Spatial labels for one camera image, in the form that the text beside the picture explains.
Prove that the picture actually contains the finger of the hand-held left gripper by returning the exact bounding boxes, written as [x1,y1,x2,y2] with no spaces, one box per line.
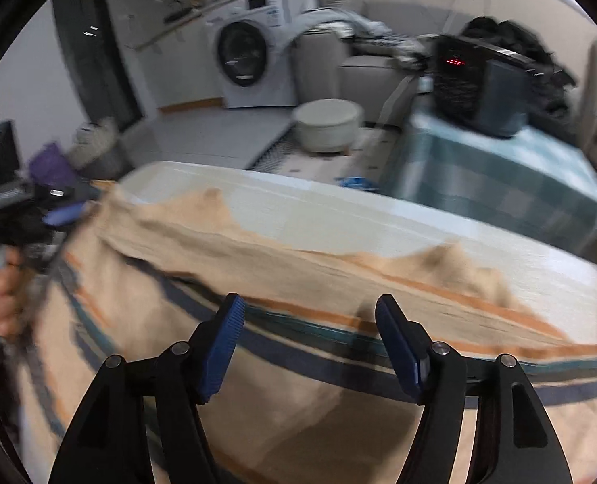
[33,183,102,203]
[41,200,91,229]

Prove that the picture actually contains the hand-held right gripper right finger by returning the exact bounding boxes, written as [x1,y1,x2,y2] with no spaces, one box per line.
[376,293,574,484]

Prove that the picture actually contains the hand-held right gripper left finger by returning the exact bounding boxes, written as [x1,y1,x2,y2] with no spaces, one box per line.
[49,292,246,484]

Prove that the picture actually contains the beige striped t-shirt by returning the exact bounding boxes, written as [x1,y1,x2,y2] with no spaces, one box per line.
[13,186,597,484]

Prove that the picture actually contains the grey clothes pile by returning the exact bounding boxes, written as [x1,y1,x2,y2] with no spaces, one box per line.
[288,7,430,69]

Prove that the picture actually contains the person's left hand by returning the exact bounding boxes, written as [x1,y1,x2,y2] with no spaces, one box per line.
[0,249,40,338]

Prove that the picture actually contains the purple cloth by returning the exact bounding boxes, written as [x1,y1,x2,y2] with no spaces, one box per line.
[29,141,80,190]

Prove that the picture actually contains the grey cloth bundle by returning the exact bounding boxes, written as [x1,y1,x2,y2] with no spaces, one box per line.
[71,118,133,179]

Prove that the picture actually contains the dark door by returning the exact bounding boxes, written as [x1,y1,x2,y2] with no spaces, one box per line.
[51,0,143,122]

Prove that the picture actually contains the teal checked tablecloth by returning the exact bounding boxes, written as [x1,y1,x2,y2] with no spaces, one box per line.
[379,111,597,258]

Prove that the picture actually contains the patterned floor mat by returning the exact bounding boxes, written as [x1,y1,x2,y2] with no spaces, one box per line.
[248,126,395,192]

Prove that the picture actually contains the white washing machine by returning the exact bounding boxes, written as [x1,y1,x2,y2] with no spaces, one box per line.
[205,0,299,109]

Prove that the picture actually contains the white round container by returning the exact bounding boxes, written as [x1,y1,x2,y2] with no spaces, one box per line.
[291,99,364,153]

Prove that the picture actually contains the black appliance with red display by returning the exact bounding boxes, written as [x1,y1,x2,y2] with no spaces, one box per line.
[430,34,541,138]

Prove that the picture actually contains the grey sofa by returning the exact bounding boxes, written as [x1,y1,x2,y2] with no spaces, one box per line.
[291,0,440,127]

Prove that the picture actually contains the black clothing pile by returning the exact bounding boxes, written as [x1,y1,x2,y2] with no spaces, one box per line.
[462,16,579,112]

